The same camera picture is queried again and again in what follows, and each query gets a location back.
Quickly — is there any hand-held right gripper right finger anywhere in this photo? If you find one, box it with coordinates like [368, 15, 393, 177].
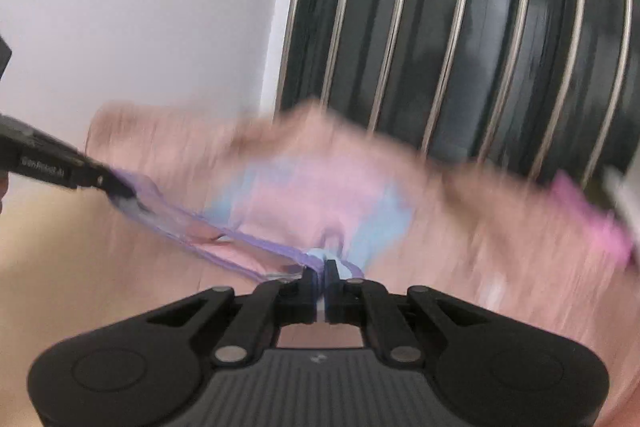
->
[324, 259, 494, 366]

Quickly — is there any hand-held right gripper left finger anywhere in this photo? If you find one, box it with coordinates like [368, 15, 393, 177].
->
[145, 267, 319, 368]

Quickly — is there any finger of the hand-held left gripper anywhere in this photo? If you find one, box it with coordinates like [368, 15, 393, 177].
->
[74, 154, 141, 210]

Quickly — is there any pink and blue mesh garment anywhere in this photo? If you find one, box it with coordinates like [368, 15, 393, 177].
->
[107, 157, 417, 284]

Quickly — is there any pink quilted jacket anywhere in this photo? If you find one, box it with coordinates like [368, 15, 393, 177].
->
[85, 99, 640, 427]

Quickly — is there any dark glass window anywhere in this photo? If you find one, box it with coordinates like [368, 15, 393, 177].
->
[277, 0, 640, 188]

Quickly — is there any magenta flat case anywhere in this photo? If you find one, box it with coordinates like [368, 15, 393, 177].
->
[550, 171, 635, 264]

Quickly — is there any metal window grille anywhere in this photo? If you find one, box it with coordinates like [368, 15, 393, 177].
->
[276, 0, 636, 188]

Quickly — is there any clear plastic packet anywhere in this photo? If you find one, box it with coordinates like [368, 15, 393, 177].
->
[602, 166, 640, 230]

